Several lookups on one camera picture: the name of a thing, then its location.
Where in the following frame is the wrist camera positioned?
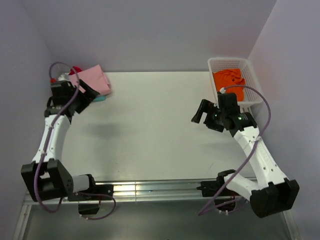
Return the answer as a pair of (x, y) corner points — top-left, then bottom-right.
(50, 80), (75, 97)
(217, 92), (241, 120)

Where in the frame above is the red folded t-shirt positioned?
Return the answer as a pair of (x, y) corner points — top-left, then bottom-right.
(68, 66), (83, 76)

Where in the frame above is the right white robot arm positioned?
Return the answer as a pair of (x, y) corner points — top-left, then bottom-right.
(191, 99), (300, 218)

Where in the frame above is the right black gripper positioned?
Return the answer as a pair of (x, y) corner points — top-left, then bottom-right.
(191, 99), (227, 133)

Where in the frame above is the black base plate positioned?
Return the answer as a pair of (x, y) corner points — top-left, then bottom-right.
(196, 180), (239, 198)
(67, 184), (114, 202)

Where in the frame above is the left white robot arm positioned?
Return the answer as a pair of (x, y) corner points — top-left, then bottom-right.
(21, 80), (99, 203)

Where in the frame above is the orange t-shirt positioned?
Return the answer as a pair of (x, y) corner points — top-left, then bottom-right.
(212, 68), (246, 102)

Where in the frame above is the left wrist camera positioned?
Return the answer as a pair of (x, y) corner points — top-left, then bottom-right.
(50, 80), (75, 97)

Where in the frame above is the teal folded t-shirt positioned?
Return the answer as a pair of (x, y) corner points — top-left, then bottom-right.
(93, 95), (106, 102)

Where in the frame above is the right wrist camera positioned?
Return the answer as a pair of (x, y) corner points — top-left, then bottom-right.
(217, 92), (241, 120)

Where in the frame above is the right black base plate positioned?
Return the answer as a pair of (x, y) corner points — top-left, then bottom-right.
(196, 180), (239, 198)

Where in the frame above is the white plastic basket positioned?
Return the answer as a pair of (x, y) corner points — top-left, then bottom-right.
(207, 57), (263, 108)

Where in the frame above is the pink t-shirt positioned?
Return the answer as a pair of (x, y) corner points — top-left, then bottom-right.
(68, 64), (111, 96)

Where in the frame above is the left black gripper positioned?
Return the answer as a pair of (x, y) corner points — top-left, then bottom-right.
(67, 79), (99, 114)

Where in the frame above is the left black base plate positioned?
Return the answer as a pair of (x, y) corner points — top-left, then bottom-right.
(67, 184), (114, 202)

